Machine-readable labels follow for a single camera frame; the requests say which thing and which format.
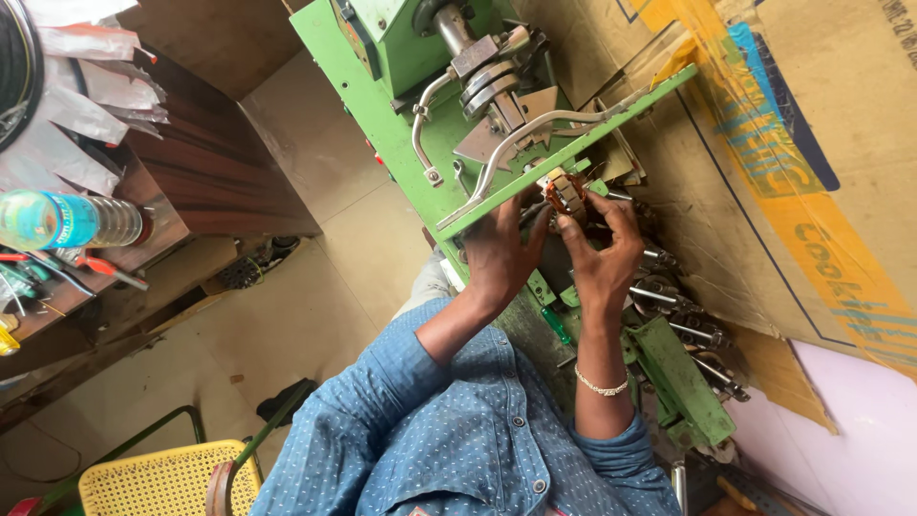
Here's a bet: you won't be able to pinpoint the person's right hand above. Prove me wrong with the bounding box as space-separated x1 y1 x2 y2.
556 191 646 313

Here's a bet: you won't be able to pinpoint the person's left hand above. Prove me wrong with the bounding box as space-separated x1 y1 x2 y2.
463 191 554 317

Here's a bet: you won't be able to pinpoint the copper wound motor stator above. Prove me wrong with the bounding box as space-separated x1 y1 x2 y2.
544 168 593 225

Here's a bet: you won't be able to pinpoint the grey trousers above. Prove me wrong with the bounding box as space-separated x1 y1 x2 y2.
393 249 468 320

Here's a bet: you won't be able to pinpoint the row of steel spindles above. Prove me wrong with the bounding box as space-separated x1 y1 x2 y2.
629 242 751 404

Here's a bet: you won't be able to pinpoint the long curved chrome bar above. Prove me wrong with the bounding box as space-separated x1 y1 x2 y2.
436 85 649 232

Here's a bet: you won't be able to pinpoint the green coil winding machine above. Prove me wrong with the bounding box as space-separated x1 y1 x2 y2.
289 0 739 451

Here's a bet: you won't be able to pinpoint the blue dotted shirt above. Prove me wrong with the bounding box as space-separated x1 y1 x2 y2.
249 297 683 516

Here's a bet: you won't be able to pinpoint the brown cardboard sheet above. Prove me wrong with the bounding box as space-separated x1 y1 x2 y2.
729 324 839 436

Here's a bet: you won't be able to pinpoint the large printed cardboard box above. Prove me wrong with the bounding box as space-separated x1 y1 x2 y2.
510 0 917 382

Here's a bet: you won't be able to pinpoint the steel tube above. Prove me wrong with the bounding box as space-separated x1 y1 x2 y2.
670 462 689 516

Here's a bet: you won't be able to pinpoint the round black motor part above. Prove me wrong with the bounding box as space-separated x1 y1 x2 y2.
215 254 266 292

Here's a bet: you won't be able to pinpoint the black cloth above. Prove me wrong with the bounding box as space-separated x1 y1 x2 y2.
255 377 317 428

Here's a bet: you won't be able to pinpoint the dark wooden desk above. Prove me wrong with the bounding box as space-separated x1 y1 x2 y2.
0 0 323 434

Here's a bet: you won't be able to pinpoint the pale pink sheet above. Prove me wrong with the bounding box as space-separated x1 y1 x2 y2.
722 340 917 516

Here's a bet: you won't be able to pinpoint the yellow plastic mesh chair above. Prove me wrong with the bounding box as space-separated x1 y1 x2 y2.
78 439 263 516

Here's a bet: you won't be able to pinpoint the clear plastic water bottle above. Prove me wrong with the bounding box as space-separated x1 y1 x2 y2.
0 189 154 252

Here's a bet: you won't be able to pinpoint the green handled screwdriver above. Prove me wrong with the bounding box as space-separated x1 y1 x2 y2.
539 306 575 347

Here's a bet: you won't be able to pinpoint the silver beaded bracelet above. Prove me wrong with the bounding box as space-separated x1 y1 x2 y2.
574 364 630 398

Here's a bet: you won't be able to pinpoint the green metal bracket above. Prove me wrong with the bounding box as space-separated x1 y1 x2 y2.
622 315 738 450

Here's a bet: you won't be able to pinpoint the short curved chrome handle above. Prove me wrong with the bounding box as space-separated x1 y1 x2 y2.
411 70 457 189

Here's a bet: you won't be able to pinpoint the green metal tube frame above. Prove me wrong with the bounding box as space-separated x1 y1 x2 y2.
36 380 318 516

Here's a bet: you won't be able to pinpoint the red handled pliers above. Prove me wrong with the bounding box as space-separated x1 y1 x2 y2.
70 249 151 292

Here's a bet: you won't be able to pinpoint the green handled tool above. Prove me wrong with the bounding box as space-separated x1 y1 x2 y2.
0 251 53 302

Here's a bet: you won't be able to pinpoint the black wire coil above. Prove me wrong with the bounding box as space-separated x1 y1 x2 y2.
0 0 45 153

